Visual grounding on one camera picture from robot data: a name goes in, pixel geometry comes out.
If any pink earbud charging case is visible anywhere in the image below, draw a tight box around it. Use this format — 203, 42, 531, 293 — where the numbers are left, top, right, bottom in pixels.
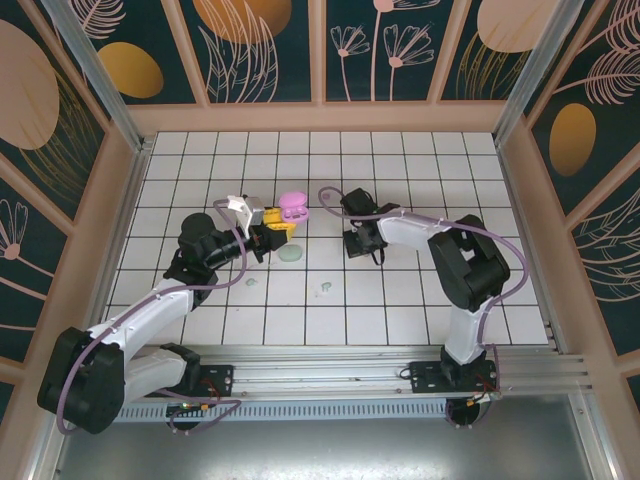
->
277, 191, 310, 224

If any grey metal sheet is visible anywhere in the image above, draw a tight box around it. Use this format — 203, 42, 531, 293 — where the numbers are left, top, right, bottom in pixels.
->
47, 393, 621, 480

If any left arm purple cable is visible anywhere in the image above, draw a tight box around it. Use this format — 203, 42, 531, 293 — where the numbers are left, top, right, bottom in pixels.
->
55, 198, 248, 435

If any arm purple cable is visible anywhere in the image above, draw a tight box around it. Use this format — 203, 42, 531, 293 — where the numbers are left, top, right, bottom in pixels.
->
318, 186, 531, 431
55, 198, 248, 435

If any left aluminium side rail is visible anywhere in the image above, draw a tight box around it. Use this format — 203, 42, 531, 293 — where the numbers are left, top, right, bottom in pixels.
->
79, 139, 154, 362

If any aluminium side rail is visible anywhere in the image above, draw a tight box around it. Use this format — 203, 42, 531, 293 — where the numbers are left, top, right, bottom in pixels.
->
79, 139, 154, 362
495, 140, 564, 354

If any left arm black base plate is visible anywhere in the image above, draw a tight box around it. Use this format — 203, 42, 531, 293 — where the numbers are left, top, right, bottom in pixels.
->
142, 363, 236, 399

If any aluminium front rail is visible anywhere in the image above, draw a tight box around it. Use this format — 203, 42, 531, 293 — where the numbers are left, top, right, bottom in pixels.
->
47, 343, 599, 404

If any right aluminium side rail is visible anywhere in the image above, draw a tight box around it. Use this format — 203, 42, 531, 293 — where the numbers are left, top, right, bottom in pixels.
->
495, 140, 564, 354

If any left controller board with wires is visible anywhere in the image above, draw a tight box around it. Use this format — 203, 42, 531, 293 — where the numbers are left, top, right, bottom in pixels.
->
167, 397, 224, 419

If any controller board with wires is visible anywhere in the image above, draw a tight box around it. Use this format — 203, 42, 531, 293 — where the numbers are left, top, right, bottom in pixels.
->
167, 397, 224, 419
467, 372, 503, 406

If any left aluminium corner post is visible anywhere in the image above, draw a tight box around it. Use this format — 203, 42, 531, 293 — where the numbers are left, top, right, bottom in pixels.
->
41, 0, 154, 154

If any aluminium corner post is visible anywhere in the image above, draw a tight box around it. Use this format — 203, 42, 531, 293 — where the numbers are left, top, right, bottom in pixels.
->
41, 0, 154, 154
491, 0, 577, 147

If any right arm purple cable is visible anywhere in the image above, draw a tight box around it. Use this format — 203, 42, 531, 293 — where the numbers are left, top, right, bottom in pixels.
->
318, 186, 531, 431

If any slotted grey cable duct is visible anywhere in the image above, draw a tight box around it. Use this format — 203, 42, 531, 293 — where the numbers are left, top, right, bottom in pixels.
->
69, 399, 454, 424

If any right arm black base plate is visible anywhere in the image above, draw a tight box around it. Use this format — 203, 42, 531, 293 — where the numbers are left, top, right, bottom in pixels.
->
408, 359, 502, 394

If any right aluminium corner post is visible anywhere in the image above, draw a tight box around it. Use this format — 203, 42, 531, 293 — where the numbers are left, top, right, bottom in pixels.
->
491, 0, 577, 147

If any right controller board with wires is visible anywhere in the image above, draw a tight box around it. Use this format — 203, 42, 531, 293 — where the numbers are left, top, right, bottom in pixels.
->
467, 372, 503, 406

